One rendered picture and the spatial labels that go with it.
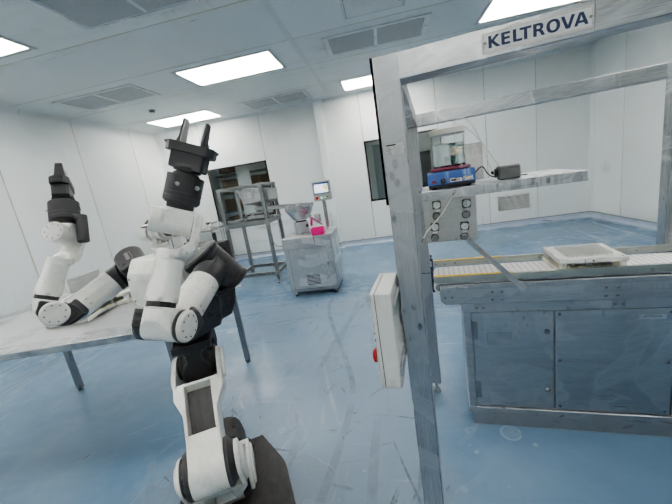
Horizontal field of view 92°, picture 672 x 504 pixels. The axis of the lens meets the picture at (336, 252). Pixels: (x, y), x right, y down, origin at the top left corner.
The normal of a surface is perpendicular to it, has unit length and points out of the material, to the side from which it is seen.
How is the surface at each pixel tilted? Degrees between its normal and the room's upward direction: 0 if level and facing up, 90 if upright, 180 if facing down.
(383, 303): 90
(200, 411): 50
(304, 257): 90
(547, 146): 90
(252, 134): 90
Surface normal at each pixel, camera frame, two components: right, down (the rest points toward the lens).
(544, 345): -0.28, 0.25
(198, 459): 0.07, -0.69
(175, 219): 0.44, 0.16
